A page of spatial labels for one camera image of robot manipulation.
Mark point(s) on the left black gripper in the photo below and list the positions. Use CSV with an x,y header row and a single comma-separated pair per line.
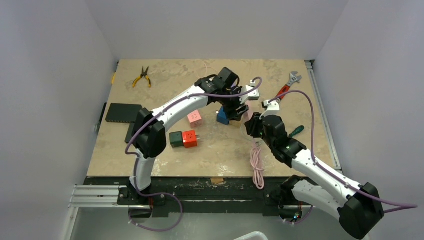
x,y
233,112

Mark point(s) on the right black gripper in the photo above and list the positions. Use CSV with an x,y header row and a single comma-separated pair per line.
x,y
253,124

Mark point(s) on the blue cube adapter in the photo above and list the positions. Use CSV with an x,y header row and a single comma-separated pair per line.
x,y
221,117

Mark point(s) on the pink power strip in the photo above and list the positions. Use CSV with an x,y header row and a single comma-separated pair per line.
x,y
249,113

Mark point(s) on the green handled screwdriver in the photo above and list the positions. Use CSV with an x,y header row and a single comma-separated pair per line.
x,y
297,131

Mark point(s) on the pink plug adapter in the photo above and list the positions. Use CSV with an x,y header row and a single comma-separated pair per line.
x,y
195,119

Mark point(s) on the red cube adapter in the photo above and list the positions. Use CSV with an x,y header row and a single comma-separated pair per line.
x,y
190,139

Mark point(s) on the red handled adjustable wrench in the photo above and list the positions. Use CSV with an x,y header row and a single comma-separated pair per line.
x,y
293,78

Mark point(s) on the yellow black needle-nose pliers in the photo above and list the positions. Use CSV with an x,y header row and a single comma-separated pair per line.
x,y
143,75

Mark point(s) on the black box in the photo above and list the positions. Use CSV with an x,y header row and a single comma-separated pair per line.
x,y
122,113
130,132

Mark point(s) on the orange cube adapter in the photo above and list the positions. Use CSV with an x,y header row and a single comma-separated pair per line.
x,y
236,123

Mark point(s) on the green cube adapter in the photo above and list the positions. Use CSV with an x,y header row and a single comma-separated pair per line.
x,y
176,139

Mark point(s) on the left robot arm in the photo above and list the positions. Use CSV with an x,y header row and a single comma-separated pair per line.
x,y
149,133

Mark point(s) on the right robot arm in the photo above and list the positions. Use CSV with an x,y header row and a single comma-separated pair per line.
x,y
353,204

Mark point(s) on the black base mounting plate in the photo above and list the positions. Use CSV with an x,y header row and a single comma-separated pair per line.
x,y
291,209

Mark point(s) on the aluminium frame rail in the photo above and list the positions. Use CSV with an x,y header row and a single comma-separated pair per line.
x,y
92,195

